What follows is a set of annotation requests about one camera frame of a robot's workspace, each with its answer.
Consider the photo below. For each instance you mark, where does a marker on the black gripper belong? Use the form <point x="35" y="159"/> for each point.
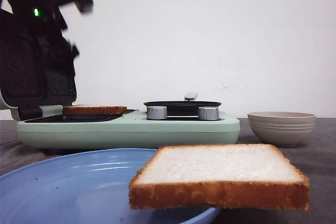
<point x="42" y="18"/>

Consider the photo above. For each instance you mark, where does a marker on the breakfast maker hinged lid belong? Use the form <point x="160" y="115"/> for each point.
<point x="32" y="76"/>

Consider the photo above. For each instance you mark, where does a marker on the white bread slice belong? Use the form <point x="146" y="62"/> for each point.
<point x="93" y="110"/>
<point x="224" y="176"/>

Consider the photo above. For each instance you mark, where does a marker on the beige ribbed bowl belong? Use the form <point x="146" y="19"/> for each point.
<point x="284" y="129"/>

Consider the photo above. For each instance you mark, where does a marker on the mint green breakfast maker base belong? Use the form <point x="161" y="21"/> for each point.
<point x="131" y="129"/>

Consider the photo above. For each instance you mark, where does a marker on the left silver control knob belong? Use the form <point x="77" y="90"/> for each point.
<point x="156" y="113"/>

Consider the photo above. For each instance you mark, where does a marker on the silver control knob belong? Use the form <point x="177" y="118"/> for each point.
<point x="208" y="113"/>
<point x="156" y="113"/>

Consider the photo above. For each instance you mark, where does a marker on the black round frying pan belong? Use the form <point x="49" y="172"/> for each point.
<point x="188" y="107"/>

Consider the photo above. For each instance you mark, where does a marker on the right silver control knob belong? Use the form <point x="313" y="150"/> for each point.
<point x="208" y="113"/>

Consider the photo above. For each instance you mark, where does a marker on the blue round plate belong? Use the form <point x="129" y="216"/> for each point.
<point x="89" y="187"/>

